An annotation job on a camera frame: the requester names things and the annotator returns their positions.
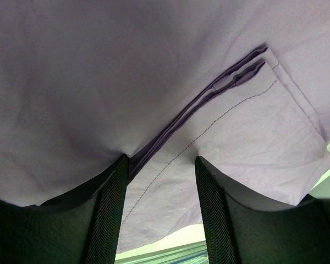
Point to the purple trousers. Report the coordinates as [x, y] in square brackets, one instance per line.
[245, 84]

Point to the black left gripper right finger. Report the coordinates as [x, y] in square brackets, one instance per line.
[243, 226]

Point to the aluminium mounting rail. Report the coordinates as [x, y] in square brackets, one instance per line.
[191, 253]

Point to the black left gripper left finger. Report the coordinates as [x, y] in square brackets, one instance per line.
[79, 226]

